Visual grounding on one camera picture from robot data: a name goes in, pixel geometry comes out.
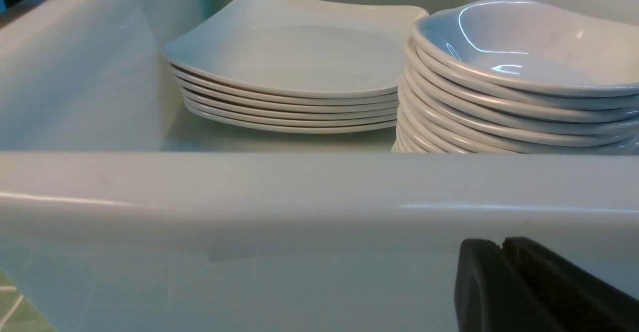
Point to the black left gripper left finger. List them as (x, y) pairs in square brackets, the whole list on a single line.
[(490, 296)]

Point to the stack of white square plates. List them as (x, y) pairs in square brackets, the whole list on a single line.
[(295, 66)]

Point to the green checkered tablecloth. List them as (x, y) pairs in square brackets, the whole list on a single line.
[(16, 312)]

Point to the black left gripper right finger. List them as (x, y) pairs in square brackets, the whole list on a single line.
[(577, 300)]

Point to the stack of white bowls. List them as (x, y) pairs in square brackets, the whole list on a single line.
[(519, 77)]

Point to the large white plastic tub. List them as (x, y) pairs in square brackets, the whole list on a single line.
[(123, 212)]

